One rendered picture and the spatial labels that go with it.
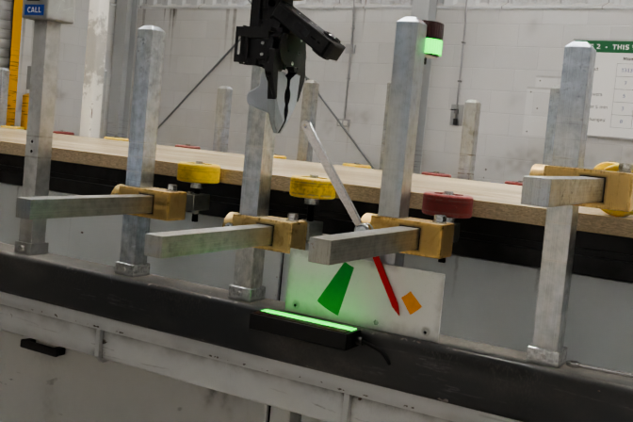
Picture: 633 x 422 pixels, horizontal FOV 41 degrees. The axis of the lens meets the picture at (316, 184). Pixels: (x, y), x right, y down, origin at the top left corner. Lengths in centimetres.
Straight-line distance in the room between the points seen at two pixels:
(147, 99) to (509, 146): 748
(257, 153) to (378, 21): 827
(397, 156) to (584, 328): 41
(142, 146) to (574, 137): 75
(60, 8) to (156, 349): 67
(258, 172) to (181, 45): 987
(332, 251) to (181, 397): 91
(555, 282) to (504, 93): 775
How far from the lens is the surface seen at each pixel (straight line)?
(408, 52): 128
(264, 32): 125
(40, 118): 172
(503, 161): 888
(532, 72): 885
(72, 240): 197
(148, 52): 155
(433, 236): 125
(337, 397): 139
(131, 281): 154
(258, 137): 139
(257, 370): 145
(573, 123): 120
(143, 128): 154
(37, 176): 173
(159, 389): 190
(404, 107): 127
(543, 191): 91
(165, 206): 150
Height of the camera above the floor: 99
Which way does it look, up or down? 3 degrees down
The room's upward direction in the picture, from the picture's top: 5 degrees clockwise
